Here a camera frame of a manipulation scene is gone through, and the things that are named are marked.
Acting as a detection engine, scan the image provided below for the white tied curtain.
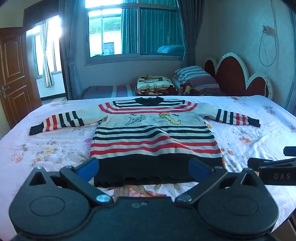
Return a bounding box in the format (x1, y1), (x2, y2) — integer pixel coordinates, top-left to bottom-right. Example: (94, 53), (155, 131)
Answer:
(39, 22), (54, 88)

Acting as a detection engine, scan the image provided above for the striped knit sweater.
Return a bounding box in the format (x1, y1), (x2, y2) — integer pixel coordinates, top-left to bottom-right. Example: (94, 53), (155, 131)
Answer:
(29, 97), (261, 188)

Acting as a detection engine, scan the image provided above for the low striped mattress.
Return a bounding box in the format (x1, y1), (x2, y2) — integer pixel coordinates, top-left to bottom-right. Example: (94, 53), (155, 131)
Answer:
(82, 85), (137, 100)

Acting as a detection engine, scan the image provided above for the folded printed blanket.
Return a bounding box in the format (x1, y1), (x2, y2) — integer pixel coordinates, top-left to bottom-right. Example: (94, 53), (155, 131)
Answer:
(135, 75), (179, 96)

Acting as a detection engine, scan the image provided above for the grey curtain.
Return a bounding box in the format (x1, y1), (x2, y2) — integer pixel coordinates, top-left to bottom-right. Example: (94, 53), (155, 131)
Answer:
(58, 0), (87, 100)
(177, 0), (205, 70)

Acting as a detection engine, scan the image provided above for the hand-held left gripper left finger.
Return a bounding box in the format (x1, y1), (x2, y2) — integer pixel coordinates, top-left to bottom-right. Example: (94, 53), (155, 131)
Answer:
(23, 158), (114, 208)

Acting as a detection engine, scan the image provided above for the brown wooden door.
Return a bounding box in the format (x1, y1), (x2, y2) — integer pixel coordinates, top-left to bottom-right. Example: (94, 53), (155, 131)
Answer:
(0, 27), (42, 129)

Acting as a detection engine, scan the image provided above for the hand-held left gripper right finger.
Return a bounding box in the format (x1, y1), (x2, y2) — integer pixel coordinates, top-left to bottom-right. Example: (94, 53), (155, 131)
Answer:
(174, 158), (267, 206)

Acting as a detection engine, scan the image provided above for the teal curtain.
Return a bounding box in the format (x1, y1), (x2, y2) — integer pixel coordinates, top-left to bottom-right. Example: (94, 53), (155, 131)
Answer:
(121, 0), (185, 55)

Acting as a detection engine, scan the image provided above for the large sliding window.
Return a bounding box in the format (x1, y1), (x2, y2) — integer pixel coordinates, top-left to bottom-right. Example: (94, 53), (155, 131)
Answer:
(84, 0), (185, 66)

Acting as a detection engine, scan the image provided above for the red scalloped headboard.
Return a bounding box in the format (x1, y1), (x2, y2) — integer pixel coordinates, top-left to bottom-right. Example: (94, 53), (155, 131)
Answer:
(204, 52), (274, 100)

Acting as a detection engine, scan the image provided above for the bright hallway window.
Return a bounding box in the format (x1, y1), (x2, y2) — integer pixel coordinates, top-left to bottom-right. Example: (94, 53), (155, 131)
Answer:
(33, 16), (62, 76)

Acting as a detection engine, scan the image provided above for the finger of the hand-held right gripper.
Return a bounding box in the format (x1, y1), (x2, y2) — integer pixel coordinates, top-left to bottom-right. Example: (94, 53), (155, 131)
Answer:
(283, 146), (296, 157)
(247, 158), (296, 168)

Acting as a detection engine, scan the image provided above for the red printed cloth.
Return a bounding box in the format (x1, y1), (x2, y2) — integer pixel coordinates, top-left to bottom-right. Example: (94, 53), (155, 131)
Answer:
(180, 84), (225, 96)

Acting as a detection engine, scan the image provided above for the blue quilt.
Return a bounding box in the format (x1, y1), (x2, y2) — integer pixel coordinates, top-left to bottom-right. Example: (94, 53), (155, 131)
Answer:
(157, 45), (185, 56)

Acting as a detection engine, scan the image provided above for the looped wall cable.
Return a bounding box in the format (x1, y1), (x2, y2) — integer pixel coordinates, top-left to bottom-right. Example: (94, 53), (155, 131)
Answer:
(258, 0), (278, 98)

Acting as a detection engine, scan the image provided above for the striped pillow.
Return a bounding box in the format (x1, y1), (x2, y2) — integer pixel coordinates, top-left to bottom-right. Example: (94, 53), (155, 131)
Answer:
(173, 66), (220, 92)

